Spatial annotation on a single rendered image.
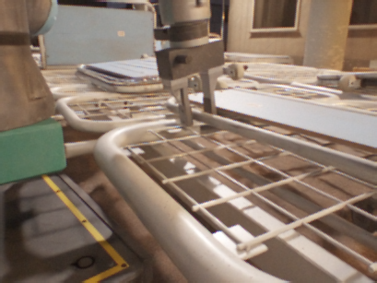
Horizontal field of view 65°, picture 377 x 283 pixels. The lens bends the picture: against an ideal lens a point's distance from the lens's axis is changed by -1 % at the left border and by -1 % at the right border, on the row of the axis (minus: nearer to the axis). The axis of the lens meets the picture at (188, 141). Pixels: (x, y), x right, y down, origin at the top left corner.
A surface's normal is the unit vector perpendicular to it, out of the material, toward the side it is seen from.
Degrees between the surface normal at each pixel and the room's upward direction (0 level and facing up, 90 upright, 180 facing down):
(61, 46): 90
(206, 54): 90
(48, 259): 0
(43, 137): 90
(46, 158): 90
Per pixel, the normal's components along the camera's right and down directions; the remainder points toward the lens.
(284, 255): -0.86, 0.14
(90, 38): 0.51, 0.28
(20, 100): 0.88, -0.19
